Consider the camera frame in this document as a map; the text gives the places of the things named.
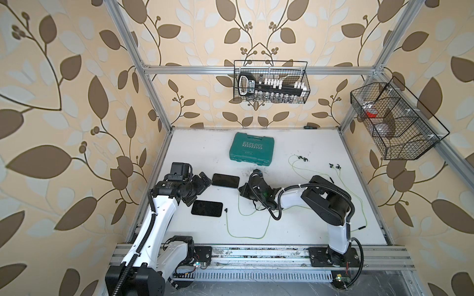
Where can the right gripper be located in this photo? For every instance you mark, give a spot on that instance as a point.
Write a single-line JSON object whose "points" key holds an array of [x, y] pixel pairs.
{"points": [[244, 192]]}

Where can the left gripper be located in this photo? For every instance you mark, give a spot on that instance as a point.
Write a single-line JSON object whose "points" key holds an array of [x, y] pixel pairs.
{"points": [[194, 179]]}

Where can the black phone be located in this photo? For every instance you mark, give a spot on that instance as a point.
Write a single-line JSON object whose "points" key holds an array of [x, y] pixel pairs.
{"points": [[207, 209]]}

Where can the blue phone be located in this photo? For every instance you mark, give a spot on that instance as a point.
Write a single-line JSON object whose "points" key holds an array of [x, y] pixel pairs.
{"points": [[222, 180]]}

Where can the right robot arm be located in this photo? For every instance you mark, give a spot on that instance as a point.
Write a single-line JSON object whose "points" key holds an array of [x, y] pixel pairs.
{"points": [[332, 204]]}

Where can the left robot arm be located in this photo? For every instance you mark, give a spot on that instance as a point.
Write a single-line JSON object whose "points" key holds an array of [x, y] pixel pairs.
{"points": [[145, 269]]}

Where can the green plastic tool case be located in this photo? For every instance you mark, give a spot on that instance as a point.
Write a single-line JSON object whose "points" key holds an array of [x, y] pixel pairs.
{"points": [[252, 149]]}

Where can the black tool in basket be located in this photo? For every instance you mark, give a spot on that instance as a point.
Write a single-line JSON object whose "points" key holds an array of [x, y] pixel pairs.
{"points": [[248, 84]]}

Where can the red item in basket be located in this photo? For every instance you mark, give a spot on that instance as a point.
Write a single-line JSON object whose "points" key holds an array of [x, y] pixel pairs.
{"points": [[370, 111]]}

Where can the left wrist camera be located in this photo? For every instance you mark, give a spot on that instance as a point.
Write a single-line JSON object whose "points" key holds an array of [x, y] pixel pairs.
{"points": [[180, 172]]}

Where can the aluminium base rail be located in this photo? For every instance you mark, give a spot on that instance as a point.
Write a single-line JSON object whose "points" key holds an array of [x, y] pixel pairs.
{"points": [[299, 257]]}

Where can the back wire basket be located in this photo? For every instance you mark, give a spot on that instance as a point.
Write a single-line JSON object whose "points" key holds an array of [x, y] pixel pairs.
{"points": [[288, 71]]}

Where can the wire basket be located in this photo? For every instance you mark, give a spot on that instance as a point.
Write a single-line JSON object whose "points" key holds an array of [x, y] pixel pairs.
{"points": [[406, 127], [288, 71]]}

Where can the right wire basket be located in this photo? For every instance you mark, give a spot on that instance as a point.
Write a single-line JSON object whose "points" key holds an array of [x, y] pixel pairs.
{"points": [[406, 127]]}

